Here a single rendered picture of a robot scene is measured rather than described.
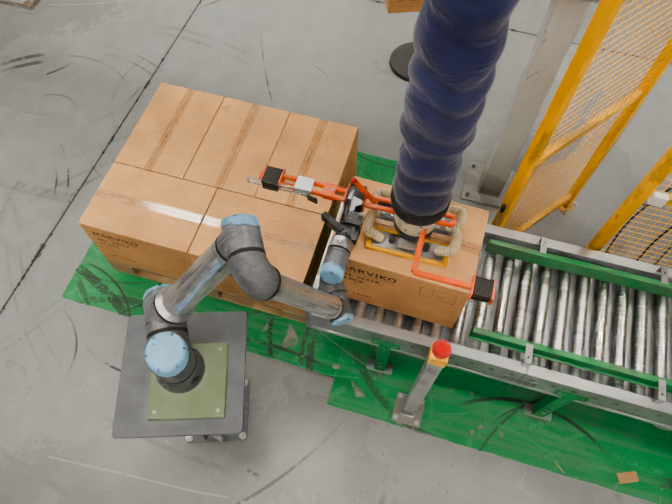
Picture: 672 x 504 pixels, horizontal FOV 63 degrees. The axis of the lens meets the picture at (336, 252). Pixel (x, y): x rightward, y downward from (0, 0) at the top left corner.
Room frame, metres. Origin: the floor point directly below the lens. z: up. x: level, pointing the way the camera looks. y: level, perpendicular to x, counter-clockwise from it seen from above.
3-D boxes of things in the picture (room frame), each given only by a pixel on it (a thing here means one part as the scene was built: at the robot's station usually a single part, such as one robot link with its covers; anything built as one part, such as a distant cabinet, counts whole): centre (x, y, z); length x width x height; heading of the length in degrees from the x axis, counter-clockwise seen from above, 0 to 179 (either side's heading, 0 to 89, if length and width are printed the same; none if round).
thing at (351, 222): (1.08, -0.05, 1.08); 0.12 x 0.09 x 0.08; 163
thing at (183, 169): (1.73, 0.59, 0.34); 1.20 x 1.00 x 0.40; 73
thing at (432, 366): (0.60, -0.38, 0.50); 0.07 x 0.07 x 1.00; 73
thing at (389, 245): (1.05, -0.29, 0.98); 0.34 x 0.10 x 0.05; 74
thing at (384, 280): (1.13, -0.30, 0.75); 0.60 x 0.40 x 0.40; 72
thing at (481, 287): (0.81, -0.54, 1.08); 0.09 x 0.08 x 0.05; 164
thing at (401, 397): (0.60, -0.38, 0.01); 0.15 x 0.15 x 0.03; 73
